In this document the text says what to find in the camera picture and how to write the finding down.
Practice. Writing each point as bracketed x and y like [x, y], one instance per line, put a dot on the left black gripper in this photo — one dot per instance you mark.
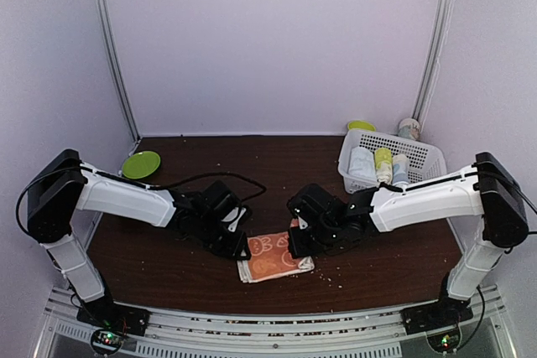
[235, 248]

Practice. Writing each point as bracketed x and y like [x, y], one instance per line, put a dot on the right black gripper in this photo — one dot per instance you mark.
[296, 246]

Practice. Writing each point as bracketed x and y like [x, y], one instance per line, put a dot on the orange patterned towel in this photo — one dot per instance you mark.
[271, 259]

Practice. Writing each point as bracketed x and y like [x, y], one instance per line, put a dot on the blue polka dot towel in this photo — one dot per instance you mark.
[400, 170]

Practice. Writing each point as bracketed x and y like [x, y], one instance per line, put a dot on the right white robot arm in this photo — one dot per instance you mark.
[484, 189]

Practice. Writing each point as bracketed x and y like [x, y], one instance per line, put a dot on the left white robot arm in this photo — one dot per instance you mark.
[67, 184]

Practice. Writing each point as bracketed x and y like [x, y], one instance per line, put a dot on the white rolled towel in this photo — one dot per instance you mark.
[361, 163]

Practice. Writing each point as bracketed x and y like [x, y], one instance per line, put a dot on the green rolled towel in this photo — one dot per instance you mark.
[383, 165]

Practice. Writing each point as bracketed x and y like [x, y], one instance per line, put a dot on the green plate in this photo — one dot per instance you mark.
[141, 165]

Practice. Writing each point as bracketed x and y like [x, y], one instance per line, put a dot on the small green bowl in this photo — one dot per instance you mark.
[361, 125]

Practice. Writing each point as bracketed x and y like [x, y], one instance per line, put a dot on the white plastic basket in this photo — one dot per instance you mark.
[425, 161]

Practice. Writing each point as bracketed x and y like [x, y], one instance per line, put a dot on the patterned paper cup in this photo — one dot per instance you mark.
[409, 128]

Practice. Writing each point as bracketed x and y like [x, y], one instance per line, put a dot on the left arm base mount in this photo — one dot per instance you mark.
[114, 324]

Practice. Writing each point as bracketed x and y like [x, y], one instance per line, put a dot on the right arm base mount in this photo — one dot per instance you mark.
[440, 321]

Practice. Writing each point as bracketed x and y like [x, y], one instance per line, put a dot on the front metal rail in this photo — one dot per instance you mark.
[175, 333]

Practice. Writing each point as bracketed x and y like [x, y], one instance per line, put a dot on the right aluminium frame post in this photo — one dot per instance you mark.
[432, 61]

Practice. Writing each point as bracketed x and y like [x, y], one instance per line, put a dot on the aluminium frame post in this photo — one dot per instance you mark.
[432, 61]
[115, 69]

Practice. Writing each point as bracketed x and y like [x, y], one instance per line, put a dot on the left aluminium frame post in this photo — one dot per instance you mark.
[115, 69]

